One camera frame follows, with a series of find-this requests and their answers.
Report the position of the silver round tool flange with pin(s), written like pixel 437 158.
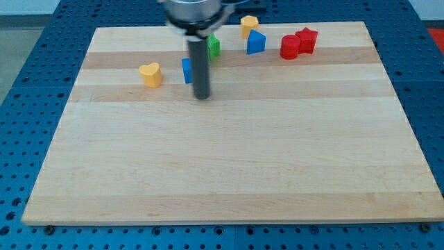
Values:
pixel 197 18

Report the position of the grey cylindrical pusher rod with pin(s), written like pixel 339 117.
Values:
pixel 200 67

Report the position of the blue cube block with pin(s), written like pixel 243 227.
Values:
pixel 186 68

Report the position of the green star block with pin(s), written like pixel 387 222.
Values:
pixel 214 47

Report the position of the red star block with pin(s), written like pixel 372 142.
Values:
pixel 308 40

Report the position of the yellow hexagon block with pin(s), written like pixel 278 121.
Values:
pixel 248 23

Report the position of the yellow heart block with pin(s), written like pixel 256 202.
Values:
pixel 151 75

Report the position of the blue rounded triangle block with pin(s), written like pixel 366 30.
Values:
pixel 256 42

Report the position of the red cylinder block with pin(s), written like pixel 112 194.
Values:
pixel 289 49

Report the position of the light wooden board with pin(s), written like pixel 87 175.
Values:
pixel 321 139

